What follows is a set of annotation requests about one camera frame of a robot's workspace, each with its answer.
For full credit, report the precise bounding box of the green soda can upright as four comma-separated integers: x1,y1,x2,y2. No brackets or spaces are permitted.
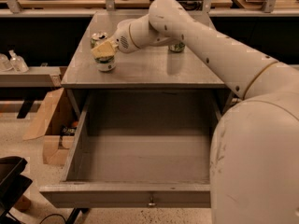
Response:
168,42,185,53

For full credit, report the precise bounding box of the white ceramic bowl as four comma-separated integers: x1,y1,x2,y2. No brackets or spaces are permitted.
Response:
117,19,135,29

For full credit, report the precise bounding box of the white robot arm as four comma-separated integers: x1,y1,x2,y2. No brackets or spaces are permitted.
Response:
92,0,299,224

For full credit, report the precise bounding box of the open grey top drawer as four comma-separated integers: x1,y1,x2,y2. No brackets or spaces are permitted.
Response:
40,90,217,208

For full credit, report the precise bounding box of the small metal drawer knob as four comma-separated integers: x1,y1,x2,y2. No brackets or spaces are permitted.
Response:
148,196,156,208

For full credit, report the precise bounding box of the brown cardboard box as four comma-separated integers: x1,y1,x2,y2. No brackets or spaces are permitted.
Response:
22,88,77,166

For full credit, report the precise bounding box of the grey low shelf left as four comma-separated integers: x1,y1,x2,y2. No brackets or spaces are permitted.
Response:
0,66,62,88

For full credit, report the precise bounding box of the clear sanitizer bottle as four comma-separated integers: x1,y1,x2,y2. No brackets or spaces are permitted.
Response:
0,53,12,72
9,49,29,73

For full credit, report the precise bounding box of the grey cabinet counter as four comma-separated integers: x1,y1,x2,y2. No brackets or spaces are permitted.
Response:
61,10,233,119

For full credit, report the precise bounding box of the black chair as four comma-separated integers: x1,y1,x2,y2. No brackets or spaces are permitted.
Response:
0,156,32,224

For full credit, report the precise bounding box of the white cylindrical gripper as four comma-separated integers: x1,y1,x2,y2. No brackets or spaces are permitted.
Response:
92,23,139,58

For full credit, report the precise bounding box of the crushed 7up can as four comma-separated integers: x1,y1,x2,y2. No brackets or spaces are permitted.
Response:
90,32,115,72

